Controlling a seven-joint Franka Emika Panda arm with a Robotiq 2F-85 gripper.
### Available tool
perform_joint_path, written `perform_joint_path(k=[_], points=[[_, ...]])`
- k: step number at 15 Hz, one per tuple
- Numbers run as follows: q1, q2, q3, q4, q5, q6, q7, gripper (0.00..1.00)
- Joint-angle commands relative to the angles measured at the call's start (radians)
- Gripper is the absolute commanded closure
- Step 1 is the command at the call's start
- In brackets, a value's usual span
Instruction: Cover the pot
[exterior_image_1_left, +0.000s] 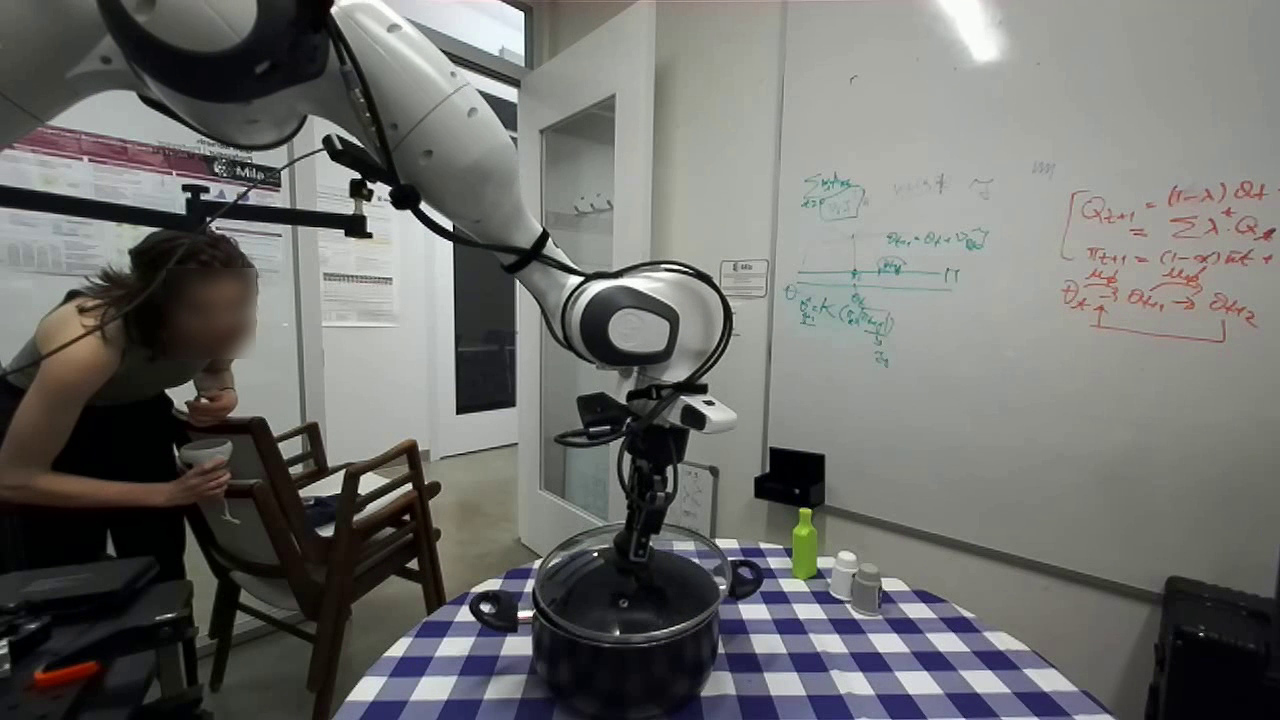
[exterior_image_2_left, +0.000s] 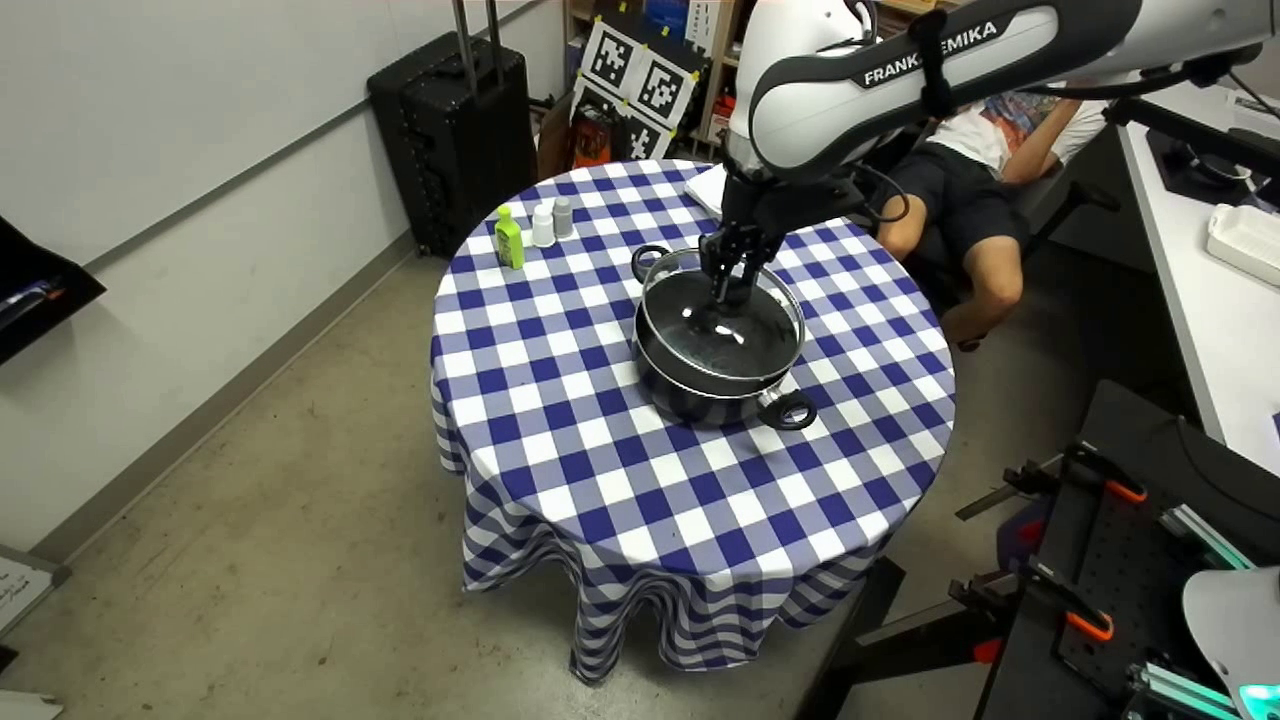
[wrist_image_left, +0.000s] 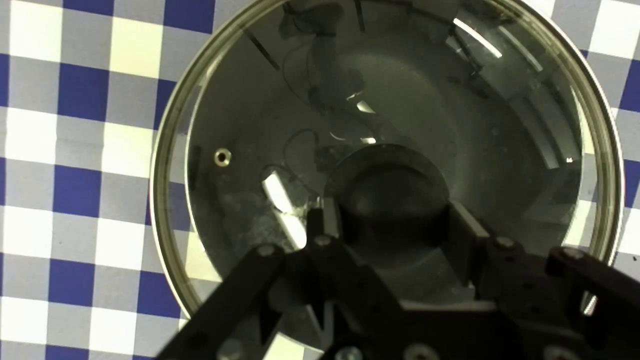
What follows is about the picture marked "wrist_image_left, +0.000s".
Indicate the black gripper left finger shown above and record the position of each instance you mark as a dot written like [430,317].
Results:
[332,293]

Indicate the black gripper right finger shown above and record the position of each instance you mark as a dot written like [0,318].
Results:
[533,300]

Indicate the glass pot lid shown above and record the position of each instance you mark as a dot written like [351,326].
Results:
[400,101]

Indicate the blue white checkered tablecloth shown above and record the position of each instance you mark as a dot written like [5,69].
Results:
[81,186]

